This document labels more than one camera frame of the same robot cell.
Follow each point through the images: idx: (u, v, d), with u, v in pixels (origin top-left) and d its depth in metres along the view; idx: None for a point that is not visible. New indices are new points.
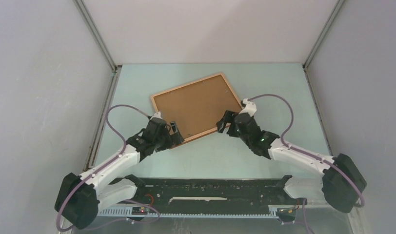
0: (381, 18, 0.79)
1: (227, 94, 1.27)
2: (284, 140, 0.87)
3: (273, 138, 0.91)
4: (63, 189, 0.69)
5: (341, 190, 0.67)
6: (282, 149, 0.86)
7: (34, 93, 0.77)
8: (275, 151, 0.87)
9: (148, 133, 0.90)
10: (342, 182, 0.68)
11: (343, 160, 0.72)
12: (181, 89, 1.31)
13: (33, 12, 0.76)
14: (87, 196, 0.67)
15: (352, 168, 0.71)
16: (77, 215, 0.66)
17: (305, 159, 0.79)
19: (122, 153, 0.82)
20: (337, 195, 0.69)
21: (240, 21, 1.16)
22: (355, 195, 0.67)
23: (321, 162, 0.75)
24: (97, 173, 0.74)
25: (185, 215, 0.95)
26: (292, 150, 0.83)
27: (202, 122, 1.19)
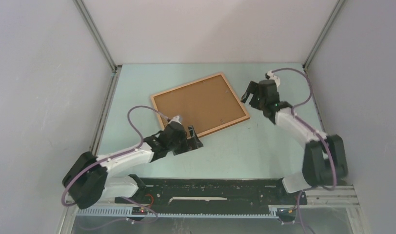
0: (381, 17, 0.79)
1: (227, 94, 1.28)
2: (294, 109, 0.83)
3: (285, 105, 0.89)
4: (79, 165, 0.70)
5: (316, 167, 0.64)
6: (286, 115, 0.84)
7: (34, 92, 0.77)
8: (281, 115, 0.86)
9: (164, 136, 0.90)
10: (321, 156, 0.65)
11: (337, 141, 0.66)
12: (181, 89, 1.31)
13: (33, 12, 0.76)
14: (93, 179, 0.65)
15: (341, 153, 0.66)
16: (80, 195, 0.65)
17: (299, 128, 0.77)
19: (138, 148, 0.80)
20: (311, 167, 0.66)
21: (240, 21, 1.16)
22: (327, 177, 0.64)
23: (313, 134, 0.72)
24: (113, 159, 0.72)
25: (185, 215, 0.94)
26: (294, 120, 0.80)
27: (203, 122, 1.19)
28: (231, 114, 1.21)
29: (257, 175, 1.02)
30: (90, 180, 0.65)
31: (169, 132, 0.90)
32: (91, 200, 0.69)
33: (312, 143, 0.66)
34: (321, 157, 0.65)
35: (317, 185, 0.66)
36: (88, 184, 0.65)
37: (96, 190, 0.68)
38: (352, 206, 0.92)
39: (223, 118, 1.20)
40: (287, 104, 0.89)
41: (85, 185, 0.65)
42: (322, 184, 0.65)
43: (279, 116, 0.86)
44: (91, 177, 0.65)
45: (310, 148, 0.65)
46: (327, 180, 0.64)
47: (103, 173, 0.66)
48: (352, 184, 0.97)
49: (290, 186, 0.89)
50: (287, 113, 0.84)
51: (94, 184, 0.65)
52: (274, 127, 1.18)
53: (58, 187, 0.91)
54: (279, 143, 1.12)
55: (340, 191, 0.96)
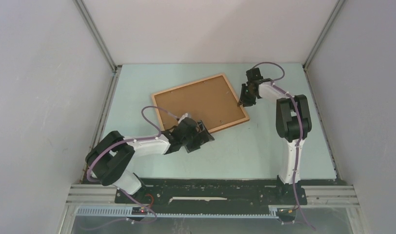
0: (381, 18, 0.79)
1: (227, 96, 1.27)
2: (273, 80, 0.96)
3: (268, 80, 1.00)
4: (106, 143, 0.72)
5: (285, 121, 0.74)
6: (266, 85, 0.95)
7: (34, 93, 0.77)
8: (261, 87, 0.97)
9: (177, 132, 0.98)
10: (288, 111, 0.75)
11: (303, 99, 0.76)
12: (180, 89, 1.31)
13: (33, 12, 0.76)
14: (121, 158, 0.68)
15: (306, 108, 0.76)
16: (106, 171, 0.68)
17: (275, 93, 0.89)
19: (158, 136, 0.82)
20: (281, 122, 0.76)
21: (240, 21, 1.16)
22: (295, 130, 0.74)
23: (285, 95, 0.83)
24: (137, 142, 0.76)
25: (185, 215, 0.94)
26: (272, 87, 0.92)
27: (204, 121, 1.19)
28: (231, 116, 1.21)
29: (258, 175, 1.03)
30: (119, 156, 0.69)
31: (183, 127, 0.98)
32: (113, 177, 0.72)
33: (282, 100, 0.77)
34: (289, 112, 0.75)
35: (288, 138, 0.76)
36: (113, 161, 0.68)
37: (120, 168, 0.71)
38: (352, 206, 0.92)
39: (223, 119, 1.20)
40: (269, 79, 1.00)
41: (112, 161, 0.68)
42: (290, 136, 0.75)
43: (261, 89, 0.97)
44: (120, 154, 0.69)
45: (279, 104, 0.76)
46: (295, 132, 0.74)
47: (131, 152, 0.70)
48: (352, 184, 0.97)
49: (283, 176, 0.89)
50: (267, 84, 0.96)
51: (122, 161, 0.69)
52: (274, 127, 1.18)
53: (58, 187, 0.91)
54: (279, 143, 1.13)
55: (340, 191, 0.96)
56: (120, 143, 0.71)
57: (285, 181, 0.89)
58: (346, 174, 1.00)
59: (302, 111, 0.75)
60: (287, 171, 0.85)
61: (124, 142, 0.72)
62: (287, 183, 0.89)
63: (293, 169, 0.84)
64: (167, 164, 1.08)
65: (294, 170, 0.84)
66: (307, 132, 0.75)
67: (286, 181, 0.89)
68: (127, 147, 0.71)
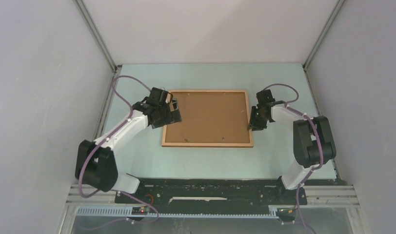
0: (382, 18, 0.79)
1: (239, 113, 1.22)
2: (287, 103, 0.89)
3: (281, 102, 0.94)
4: (81, 156, 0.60)
5: (305, 146, 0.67)
6: (279, 107, 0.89)
7: (34, 93, 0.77)
8: (276, 108, 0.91)
9: (151, 100, 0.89)
10: (307, 135, 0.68)
11: (323, 121, 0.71)
12: (198, 93, 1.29)
13: (33, 11, 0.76)
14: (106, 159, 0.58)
15: (327, 131, 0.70)
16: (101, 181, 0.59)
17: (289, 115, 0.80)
19: (130, 118, 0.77)
20: (300, 147, 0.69)
21: (240, 21, 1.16)
22: (316, 156, 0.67)
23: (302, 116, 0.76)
24: (111, 138, 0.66)
25: (185, 215, 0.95)
26: (286, 109, 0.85)
27: (207, 133, 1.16)
28: (235, 137, 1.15)
29: (258, 175, 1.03)
30: (103, 162, 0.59)
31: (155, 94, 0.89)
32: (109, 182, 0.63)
33: (299, 122, 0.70)
34: (308, 137, 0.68)
35: (306, 165, 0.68)
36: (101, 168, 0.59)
37: (111, 170, 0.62)
38: (352, 206, 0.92)
39: (225, 137, 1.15)
40: (282, 101, 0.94)
41: (100, 169, 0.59)
42: (310, 163, 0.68)
43: (273, 111, 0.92)
44: (102, 160, 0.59)
45: (297, 126, 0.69)
46: (315, 159, 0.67)
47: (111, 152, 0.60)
48: (352, 184, 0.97)
49: (287, 183, 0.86)
50: (280, 106, 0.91)
51: (108, 164, 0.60)
52: (275, 127, 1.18)
53: (58, 187, 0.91)
54: (280, 144, 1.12)
55: (340, 191, 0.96)
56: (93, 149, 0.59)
57: (288, 187, 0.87)
58: (346, 174, 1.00)
59: (324, 135, 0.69)
60: (293, 182, 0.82)
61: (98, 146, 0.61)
62: (289, 187, 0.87)
63: (300, 182, 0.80)
64: (166, 164, 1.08)
65: (300, 183, 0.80)
66: (330, 159, 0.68)
67: (288, 187, 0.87)
68: (104, 150, 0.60)
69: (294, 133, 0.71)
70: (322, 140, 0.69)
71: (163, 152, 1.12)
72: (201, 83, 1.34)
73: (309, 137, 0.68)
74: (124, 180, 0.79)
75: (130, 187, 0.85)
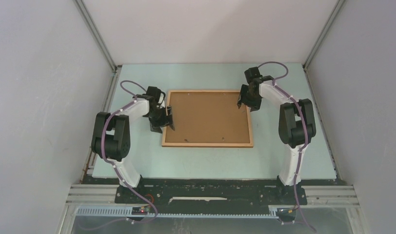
0: (381, 19, 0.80)
1: (240, 113, 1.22)
2: (275, 80, 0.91)
3: (268, 78, 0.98)
4: (99, 125, 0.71)
5: (289, 126, 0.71)
6: (267, 85, 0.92)
7: (34, 92, 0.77)
8: (264, 87, 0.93)
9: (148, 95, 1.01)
10: (292, 116, 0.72)
11: (307, 103, 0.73)
12: (199, 92, 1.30)
13: (33, 12, 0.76)
14: (123, 123, 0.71)
15: (311, 112, 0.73)
16: (119, 144, 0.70)
17: (277, 95, 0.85)
19: (136, 99, 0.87)
20: (285, 128, 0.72)
21: (240, 22, 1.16)
22: (300, 135, 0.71)
23: (288, 99, 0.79)
24: (124, 110, 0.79)
25: (185, 215, 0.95)
26: (274, 88, 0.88)
27: (205, 133, 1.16)
28: (235, 136, 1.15)
29: (258, 175, 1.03)
30: (120, 125, 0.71)
31: (152, 90, 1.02)
32: (126, 148, 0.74)
33: (286, 105, 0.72)
34: (292, 118, 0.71)
35: (291, 144, 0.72)
36: (119, 132, 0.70)
37: (127, 137, 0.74)
38: (352, 206, 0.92)
39: (225, 137, 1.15)
40: (270, 77, 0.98)
41: (118, 132, 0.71)
42: (295, 142, 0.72)
43: (261, 89, 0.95)
44: (119, 124, 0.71)
45: (284, 109, 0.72)
46: (299, 138, 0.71)
47: (127, 117, 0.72)
48: (352, 184, 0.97)
49: (284, 178, 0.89)
50: (267, 84, 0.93)
51: (125, 128, 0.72)
52: (274, 127, 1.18)
53: (58, 186, 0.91)
54: (279, 144, 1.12)
55: (340, 191, 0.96)
56: (110, 116, 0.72)
57: (286, 183, 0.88)
58: (346, 174, 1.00)
59: (306, 117, 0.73)
60: (288, 175, 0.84)
61: (113, 114, 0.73)
62: (287, 184, 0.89)
63: (294, 173, 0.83)
64: (166, 164, 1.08)
65: (295, 174, 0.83)
66: (312, 137, 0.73)
67: (287, 184, 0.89)
68: (119, 117, 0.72)
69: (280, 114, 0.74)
70: (305, 120, 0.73)
71: (162, 151, 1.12)
72: (201, 83, 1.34)
73: (294, 117, 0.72)
74: (127, 167, 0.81)
75: (131, 181, 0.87)
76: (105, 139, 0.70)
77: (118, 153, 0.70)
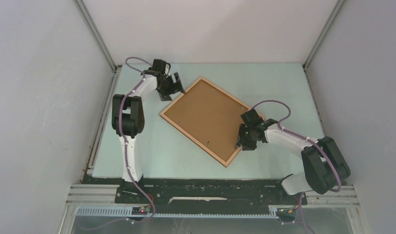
0: (381, 19, 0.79)
1: (234, 117, 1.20)
2: (280, 123, 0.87)
3: (271, 122, 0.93)
4: (116, 106, 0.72)
5: (321, 176, 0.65)
6: (274, 130, 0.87)
7: (34, 92, 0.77)
8: (270, 132, 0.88)
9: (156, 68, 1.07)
10: (320, 163, 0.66)
11: (329, 142, 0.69)
12: (209, 87, 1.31)
13: (33, 12, 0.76)
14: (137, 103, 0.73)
15: (337, 152, 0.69)
16: (135, 123, 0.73)
17: (290, 139, 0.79)
19: (146, 78, 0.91)
20: (315, 178, 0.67)
21: (240, 21, 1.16)
22: (332, 180, 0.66)
23: (306, 141, 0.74)
24: (136, 91, 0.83)
25: (185, 215, 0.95)
26: (284, 132, 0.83)
27: (205, 126, 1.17)
28: (221, 144, 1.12)
29: (258, 175, 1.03)
30: (134, 106, 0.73)
31: (158, 63, 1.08)
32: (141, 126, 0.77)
33: (309, 152, 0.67)
34: (321, 165, 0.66)
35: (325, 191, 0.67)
36: (134, 112, 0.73)
37: (141, 116, 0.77)
38: (352, 206, 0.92)
39: (211, 141, 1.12)
40: (272, 122, 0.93)
41: (133, 112, 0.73)
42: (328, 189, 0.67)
43: (269, 138, 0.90)
44: (134, 104, 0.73)
45: (307, 156, 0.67)
46: (333, 184, 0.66)
47: (140, 98, 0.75)
48: (352, 184, 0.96)
49: (289, 188, 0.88)
50: (275, 128, 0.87)
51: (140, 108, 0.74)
52: None
53: (59, 186, 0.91)
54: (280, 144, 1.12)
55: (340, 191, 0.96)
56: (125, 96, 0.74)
57: (291, 192, 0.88)
58: None
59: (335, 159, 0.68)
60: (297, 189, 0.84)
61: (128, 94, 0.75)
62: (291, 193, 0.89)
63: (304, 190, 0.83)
64: (166, 163, 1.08)
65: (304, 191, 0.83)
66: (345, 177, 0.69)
67: (291, 192, 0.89)
68: (133, 98, 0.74)
69: (304, 161, 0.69)
70: (333, 162, 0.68)
71: (163, 152, 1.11)
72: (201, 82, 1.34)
73: (321, 162, 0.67)
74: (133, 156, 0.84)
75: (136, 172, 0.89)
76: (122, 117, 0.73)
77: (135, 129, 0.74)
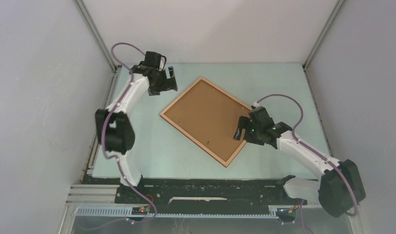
0: (382, 18, 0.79)
1: (234, 117, 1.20)
2: (296, 133, 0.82)
3: (285, 127, 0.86)
4: (100, 122, 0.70)
5: (340, 202, 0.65)
6: (289, 141, 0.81)
7: (34, 93, 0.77)
8: (283, 142, 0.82)
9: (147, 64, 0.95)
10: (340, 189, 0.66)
11: (352, 166, 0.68)
12: (209, 87, 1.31)
13: (33, 12, 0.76)
14: (123, 121, 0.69)
15: (357, 177, 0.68)
16: (122, 140, 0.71)
17: (309, 156, 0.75)
19: (133, 82, 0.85)
20: (332, 202, 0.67)
21: (240, 21, 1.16)
22: (349, 205, 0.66)
23: (326, 163, 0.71)
24: (121, 102, 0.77)
25: (185, 215, 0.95)
26: (299, 145, 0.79)
27: (206, 126, 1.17)
28: (221, 144, 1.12)
29: (258, 175, 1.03)
30: (120, 124, 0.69)
31: (151, 56, 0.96)
32: (129, 143, 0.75)
33: (329, 177, 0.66)
34: (341, 191, 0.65)
35: (340, 213, 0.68)
36: (120, 130, 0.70)
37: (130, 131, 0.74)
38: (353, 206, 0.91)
39: (211, 142, 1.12)
40: (286, 126, 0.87)
41: (119, 130, 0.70)
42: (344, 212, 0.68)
43: (280, 144, 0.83)
44: (119, 122, 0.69)
45: (328, 181, 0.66)
46: (349, 207, 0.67)
47: (125, 115, 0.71)
48: None
49: (291, 192, 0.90)
50: (289, 139, 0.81)
51: (126, 125, 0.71)
52: None
53: (58, 187, 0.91)
54: None
55: None
56: (109, 114, 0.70)
57: (291, 195, 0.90)
58: None
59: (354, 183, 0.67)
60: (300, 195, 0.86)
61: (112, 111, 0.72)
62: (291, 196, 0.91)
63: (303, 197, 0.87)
64: (166, 163, 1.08)
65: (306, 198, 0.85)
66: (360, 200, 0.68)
67: (291, 195, 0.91)
68: (119, 115, 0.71)
69: (323, 185, 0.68)
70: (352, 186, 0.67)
71: (163, 152, 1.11)
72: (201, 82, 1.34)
73: (341, 188, 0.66)
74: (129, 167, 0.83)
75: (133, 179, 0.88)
76: (107, 135, 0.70)
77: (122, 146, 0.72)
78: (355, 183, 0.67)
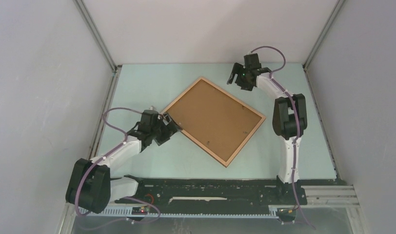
0: (381, 19, 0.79)
1: (234, 117, 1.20)
2: (272, 73, 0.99)
3: (266, 69, 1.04)
4: (76, 174, 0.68)
5: (283, 119, 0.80)
6: (264, 77, 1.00)
7: (34, 93, 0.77)
8: (259, 78, 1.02)
9: (143, 125, 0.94)
10: (286, 110, 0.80)
11: (301, 98, 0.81)
12: (209, 87, 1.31)
13: (33, 12, 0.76)
14: (102, 175, 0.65)
15: (304, 108, 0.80)
16: (94, 199, 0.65)
17: (272, 88, 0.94)
19: (126, 141, 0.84)
20: (278, 122, 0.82)
21: (240, 21, 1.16)
22: (292, 127, 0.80)
23: (283, 93, 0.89)
24: (108, 157, 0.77)
25: (185, 215, 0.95)
26: (269, 80, 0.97)
27: (205, 127, 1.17)
28: (221, 144, 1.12)
29: (258, 175, 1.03)
30: (98, 179, 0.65)
31: (147, 118, 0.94)
32: (103, 203, 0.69)
33: (281, 100, 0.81)
34: (286, 112, 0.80)
35: (285, 136, 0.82)
36: (95, 186, 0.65)
37: (105, 188, 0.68)
38: (352, 206, 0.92)
39: (211, 142, 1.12)
40: (267, 69, 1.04)
41: (95, 186, 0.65)
42: (288, 134, 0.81)
43: (258, 81, 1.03)
44: (97, 176, 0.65)
45: (279, 104, 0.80)
46: (292, 129, 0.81)
47: (107, 169, 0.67)
48: (352, 184, 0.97)
49: (282, 176, 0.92)
50: (265, 76, 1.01)
51: (104, 181, 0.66)
52: None
53: (58, 186, 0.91)
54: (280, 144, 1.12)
55: (339, 191, 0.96)
56: (91, 166, 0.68)
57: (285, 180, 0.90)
58: (346, 174, 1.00)
59: (300, 111, 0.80)
60: (286, 170, 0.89)
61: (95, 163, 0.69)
62: (286, 181, 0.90)
63: (292, 167, 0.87)
64: (166, 163, 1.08)
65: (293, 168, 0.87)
66: (304, 130, 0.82)
67: (286, 181, 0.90)
68: (100, 168, 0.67)
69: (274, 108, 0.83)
70: (298, 115, 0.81)
71: (163, 151, 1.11)
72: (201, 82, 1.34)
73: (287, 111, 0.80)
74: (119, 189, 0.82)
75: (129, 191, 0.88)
76: (81, 191, 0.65)
77: (92, 208, 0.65)
78: (300, 111, 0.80)
